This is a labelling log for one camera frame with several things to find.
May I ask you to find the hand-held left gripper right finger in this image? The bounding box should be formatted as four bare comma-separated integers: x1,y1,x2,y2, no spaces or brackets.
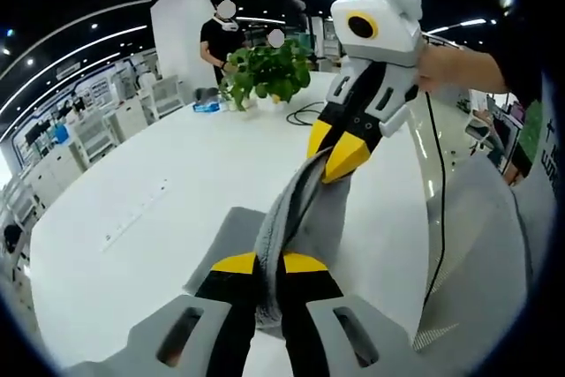
280,252,451,377

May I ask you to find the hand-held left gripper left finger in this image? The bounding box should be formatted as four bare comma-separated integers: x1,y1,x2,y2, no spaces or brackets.
65,251,261,377

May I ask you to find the grey towel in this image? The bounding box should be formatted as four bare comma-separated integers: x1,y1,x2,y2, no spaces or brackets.
183,147,354,343

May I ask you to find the person's right hand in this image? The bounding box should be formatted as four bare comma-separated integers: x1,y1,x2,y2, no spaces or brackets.
414,44,451,93

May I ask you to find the potted green plant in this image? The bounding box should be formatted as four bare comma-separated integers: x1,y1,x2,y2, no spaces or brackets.
219,39,313,113

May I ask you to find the black shirt sleeve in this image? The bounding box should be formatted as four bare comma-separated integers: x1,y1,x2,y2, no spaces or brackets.
484,53,546,107

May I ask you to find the table socket panel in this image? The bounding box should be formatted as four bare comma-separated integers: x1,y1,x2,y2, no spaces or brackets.
101,177,170,246

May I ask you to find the white square pillar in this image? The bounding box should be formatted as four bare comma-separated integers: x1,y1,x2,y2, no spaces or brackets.
149,0,222,83

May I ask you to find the white mesh office chair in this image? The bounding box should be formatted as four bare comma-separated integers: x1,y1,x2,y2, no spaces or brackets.
149,74,187,120
70,107,118,167

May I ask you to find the black bag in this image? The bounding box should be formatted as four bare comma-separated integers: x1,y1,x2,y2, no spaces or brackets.
2,224,26,255

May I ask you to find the blue box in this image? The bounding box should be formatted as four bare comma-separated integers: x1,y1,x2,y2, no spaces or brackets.
49,123,70,145

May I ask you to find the coiled black cable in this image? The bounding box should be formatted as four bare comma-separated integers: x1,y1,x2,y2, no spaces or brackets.
285,101,330,128

